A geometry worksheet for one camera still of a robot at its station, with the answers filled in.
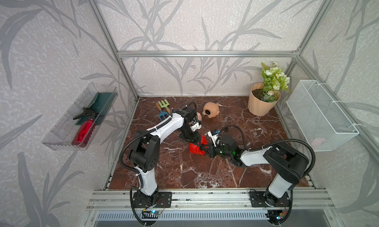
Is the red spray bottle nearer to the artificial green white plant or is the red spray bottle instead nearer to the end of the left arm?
the end of the left arm

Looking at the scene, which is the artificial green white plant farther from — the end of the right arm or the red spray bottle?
the red spray bottle

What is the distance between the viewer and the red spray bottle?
1.84 ft

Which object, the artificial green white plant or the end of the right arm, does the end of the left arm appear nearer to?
the end of the right arm

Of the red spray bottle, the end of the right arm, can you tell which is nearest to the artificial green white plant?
the end of the right arm

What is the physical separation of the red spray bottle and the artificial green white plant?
972 millimetres

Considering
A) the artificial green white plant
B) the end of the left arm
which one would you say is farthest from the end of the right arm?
the artificial green white plant

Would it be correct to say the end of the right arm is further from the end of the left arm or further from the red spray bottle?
the red spray bottle

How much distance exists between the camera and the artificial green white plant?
0.92 metres
